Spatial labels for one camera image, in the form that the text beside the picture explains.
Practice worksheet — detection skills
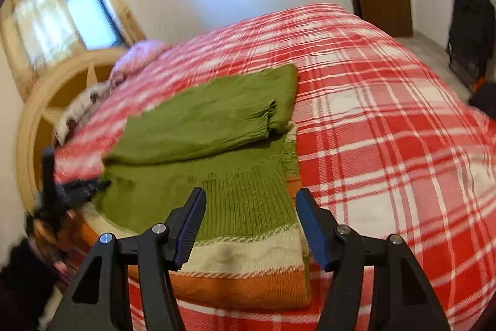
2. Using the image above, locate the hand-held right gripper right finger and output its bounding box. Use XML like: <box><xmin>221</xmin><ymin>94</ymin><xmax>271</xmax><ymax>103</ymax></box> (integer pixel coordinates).
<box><xmin>295</xmin><ymin>188</ymin><xmax>450</xmax><ymax>331</ymax></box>

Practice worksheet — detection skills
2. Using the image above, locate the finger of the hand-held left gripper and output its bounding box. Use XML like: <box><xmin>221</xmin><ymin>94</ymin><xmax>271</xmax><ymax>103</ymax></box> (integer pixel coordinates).
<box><xmin>58</xmin><ymin>178</ymin><xmax>113</xmax><ymax>202</ymax></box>

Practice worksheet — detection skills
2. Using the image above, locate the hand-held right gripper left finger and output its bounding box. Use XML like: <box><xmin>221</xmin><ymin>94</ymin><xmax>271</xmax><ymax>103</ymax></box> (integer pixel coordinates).
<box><xmin>50</xmin><ymin>187</ymin><xmax>207</xmax><ymax>331</ymax></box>

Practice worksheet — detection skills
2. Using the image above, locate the green striped knit sweater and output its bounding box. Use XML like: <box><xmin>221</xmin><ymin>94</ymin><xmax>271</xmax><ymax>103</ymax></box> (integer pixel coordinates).
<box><xmin>91</xmin><ymin>63</ymin><xmax>312</xmax><ymax>309</ymax></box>

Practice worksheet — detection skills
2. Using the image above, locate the person's left forearm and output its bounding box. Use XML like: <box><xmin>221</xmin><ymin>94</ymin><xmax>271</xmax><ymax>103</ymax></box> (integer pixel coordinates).
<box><xmin>0</xmin><ymin>238</ymin><xmax>59</xmax><ymax>331</ymax></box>

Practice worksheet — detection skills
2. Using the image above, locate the brown patterned pillow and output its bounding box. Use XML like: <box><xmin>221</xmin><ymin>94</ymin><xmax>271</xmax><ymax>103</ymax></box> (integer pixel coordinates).
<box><xmin>54</xmin><ymin>81</ymin><xmax>117</xmax><ymax>145</ymax></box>

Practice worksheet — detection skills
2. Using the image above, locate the cream wooden headboard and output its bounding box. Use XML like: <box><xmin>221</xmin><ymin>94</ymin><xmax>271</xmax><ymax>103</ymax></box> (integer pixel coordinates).
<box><xmin>17</xmin><ymin>48</ymin><xmax>128</xmax><ymax>217</ymax></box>

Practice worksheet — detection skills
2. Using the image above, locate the red plaid bed sheet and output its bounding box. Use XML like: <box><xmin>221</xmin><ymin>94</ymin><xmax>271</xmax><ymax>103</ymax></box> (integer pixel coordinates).
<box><xmin>50</xmin><ymin>3</ymin><xmax>496</xmax><ymax>331</ymax></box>

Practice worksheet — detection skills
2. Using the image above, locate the pink pillow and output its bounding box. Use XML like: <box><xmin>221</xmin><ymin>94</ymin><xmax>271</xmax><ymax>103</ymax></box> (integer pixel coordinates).
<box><xmin>108</xmin><ymin>39</ymin><xmax>171</xmax><ymax>83</ymax></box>

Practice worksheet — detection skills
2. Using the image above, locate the wide yellow floral curtain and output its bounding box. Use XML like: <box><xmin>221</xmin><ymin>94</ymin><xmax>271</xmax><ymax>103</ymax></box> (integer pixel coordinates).
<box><xmin>0</xmin><ymin>0</ymin><xmax>84</xmax><ymax>83</ymax></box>

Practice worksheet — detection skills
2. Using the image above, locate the window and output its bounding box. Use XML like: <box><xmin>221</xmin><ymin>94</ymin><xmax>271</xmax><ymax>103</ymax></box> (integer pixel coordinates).
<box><xmin>56</xmin><ymin>0</ymin><xmax>125</xmax><ymax>49</ymax></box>

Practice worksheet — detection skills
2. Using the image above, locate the black bag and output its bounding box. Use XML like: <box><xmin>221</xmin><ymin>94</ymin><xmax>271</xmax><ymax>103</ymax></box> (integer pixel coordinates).
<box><xmin>468</xmin><ymin>82</ymin><xmax>496</xmax><ymax>116</ymax></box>

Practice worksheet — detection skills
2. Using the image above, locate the black folded chair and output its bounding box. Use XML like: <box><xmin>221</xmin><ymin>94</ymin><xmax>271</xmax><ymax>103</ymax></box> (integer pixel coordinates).
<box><xmin>445</xmin><ymin>0</ymin><xmax>496</xmax><ymax>79</ymax></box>

